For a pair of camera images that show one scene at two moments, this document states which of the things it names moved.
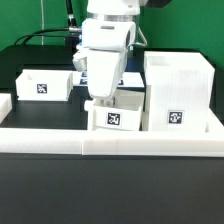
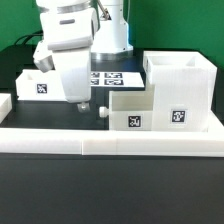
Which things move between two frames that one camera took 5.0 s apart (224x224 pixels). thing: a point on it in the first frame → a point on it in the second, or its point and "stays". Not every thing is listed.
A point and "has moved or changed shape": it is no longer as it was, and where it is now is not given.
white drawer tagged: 44,85 stays
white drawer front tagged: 124,114 has moved or changed shape
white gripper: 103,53 → 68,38
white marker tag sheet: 126,79 stays
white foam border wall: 208,142 stays
